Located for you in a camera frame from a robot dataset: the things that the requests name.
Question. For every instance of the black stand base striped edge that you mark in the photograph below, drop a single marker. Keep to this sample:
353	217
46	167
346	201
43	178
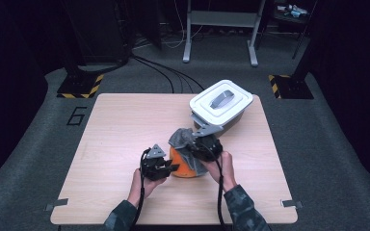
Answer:
294	87
78	86

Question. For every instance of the grey cloth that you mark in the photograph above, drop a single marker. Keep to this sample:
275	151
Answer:
181	138

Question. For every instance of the orange plush toy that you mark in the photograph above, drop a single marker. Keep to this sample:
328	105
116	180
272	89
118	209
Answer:
181	166

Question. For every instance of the white metal stand frame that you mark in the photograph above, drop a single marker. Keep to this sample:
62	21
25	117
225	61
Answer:
221	19

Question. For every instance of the black cabinet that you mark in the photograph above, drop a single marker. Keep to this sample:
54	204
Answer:
96	29

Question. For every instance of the brown transparent storage box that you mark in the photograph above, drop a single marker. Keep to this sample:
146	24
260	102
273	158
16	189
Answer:
228	123

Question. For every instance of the person's right hand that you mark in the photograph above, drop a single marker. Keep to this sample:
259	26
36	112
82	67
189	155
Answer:
223	170

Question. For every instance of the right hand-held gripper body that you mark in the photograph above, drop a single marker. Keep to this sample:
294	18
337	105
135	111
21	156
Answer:
207	147

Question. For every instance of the grey tape strip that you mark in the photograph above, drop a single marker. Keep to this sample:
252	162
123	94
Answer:
58	203
292	203

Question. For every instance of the dark shelf with clutter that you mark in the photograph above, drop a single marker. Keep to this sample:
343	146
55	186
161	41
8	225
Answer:
292	11

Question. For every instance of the person's left hand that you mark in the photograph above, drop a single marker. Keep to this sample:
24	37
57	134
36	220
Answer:
144	189

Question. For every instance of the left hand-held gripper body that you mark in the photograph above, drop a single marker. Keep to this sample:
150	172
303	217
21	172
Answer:
154	166

